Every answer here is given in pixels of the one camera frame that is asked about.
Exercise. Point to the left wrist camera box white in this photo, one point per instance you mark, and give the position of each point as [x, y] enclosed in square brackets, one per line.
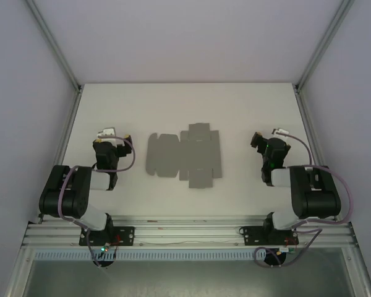
[106, 133]

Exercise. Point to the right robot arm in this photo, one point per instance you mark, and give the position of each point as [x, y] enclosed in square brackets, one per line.
[315, 201]

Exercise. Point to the aluminium frame post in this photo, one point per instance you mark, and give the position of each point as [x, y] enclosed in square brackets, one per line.
[55, 46]
[323, 46]

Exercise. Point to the grey cardboard box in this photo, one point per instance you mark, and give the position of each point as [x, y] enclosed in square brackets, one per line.
[173, 154]

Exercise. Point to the aluminium table side rail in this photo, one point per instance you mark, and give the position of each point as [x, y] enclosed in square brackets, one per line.
[67, 130]
[306, 123]

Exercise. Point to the small circuit board green LED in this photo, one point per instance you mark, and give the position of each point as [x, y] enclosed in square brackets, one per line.
[104, 247]
[288, 249]

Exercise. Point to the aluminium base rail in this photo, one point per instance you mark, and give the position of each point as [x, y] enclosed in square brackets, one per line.
[188, 230]

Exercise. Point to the aluminium lower frame bar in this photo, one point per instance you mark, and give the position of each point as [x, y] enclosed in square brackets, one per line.
[17, 275]
[363, 275]

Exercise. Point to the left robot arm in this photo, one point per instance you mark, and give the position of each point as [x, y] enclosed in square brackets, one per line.
[77, 201]

